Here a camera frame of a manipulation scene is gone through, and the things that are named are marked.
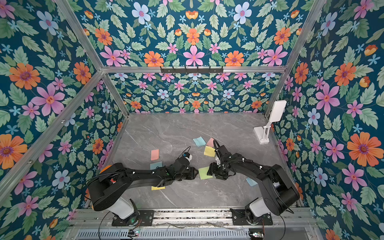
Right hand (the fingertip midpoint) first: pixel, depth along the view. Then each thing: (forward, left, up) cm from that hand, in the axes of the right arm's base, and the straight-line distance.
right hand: (212, 172), depth 87 cm
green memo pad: (0, +6, -2) cm, 6 cm away
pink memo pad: (+12, +38, -1) cm, 40 cm away
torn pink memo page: (+23, +1, -3) cm, 23 cm away
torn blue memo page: (+23, +9, -1) cm, 25 cm away
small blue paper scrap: (-4, -22, -2) cm, 23 cm away
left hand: (-1, +7, +1) cm, 7 cm away
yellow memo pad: (-9, +33, -2) cm, 34 cm away
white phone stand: (+31, -36, -2) cm, 48 cm away
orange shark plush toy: (+3, +70, -5) cm, 70 cm away
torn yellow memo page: (+16, +2, -2) cm, 16 cm away
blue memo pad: (+4, +37, -3) cm, 38 cm away
